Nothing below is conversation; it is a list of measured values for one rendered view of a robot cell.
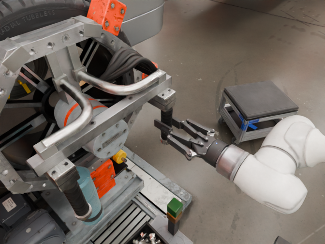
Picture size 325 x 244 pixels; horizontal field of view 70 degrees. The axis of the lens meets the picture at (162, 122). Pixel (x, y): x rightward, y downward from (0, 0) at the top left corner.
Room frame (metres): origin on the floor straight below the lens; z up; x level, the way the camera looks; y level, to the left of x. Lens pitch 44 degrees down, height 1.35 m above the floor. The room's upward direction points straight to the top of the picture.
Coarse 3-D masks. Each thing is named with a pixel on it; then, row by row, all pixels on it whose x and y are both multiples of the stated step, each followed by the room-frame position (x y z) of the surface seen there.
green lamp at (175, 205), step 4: (172, 200) 0.36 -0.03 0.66; (176, 200) 0.36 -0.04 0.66; (168, 204) 0.34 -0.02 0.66; (172, 204) 0.34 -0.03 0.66; (176, 204) 0.34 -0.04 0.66; (180, 204) 0.34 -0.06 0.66; (168, 208) 0.34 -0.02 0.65; (172, 208) 0.33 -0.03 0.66; (176, 208) 0.33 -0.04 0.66; (180, 208) 0.33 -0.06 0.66; (168, 212) 0.34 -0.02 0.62; (172, 212) 0.33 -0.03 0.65; (176, 212) 0.32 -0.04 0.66; (180, 212) 0.34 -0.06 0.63; (176, 216) 0.32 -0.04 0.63
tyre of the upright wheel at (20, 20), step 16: (0, 0) 0.59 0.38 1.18; (16, 0) 0.59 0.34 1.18; (32, 0) 0.61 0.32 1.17; (48, 0) 0.63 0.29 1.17; (64, 0) 0.67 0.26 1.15; (80, 0) 0.71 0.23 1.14; (0, 16) 0.54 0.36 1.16; (16, 16) 0.56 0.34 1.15; (32, 16) 0.59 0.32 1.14; (48, 16) 0.62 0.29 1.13; (64, 16) 0.65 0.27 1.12; (0, 32) 0.53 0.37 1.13; (16, 32) 0.55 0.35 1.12
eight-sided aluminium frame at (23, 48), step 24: (72, 24) 0.62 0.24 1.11; (96, 24) 0.63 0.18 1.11; (0, 48) 0.47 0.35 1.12; (24, 48) 0.48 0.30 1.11; (48, 48) 0.52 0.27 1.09; (0, 72) 0.43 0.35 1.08; (0, 96) 0.41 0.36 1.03; (0, 168) 0.35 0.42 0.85; (96, 168) 0.53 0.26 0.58; (24, 192) 0.35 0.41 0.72
